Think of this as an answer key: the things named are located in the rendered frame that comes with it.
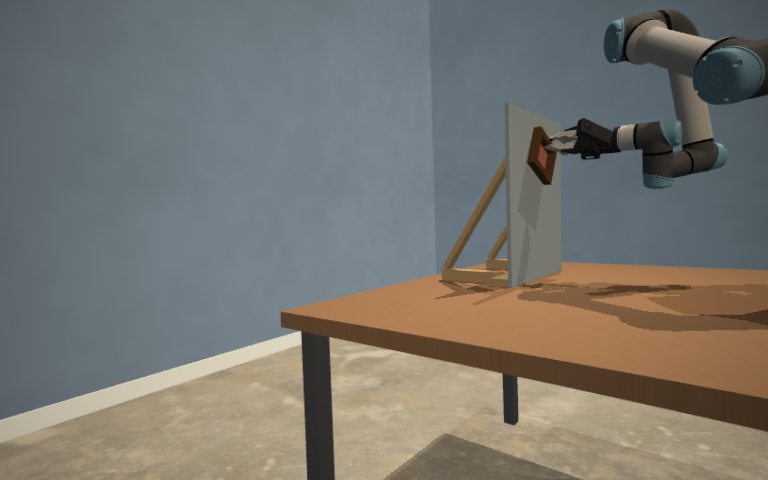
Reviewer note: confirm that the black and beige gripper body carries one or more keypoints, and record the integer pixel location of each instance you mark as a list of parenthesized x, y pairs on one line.
[(592, 148)]

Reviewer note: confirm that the brown picture frame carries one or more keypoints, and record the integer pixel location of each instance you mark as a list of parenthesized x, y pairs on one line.
[(543, 166)]

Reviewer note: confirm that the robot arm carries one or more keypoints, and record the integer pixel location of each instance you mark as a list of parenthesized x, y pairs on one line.
[(725, 76)]

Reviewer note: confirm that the wooden triangular stand brace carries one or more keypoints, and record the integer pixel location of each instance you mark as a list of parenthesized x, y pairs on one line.
[(467, 275)]

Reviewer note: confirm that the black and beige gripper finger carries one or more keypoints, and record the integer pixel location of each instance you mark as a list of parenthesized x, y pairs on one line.
[(565, 149), (567, 135)]

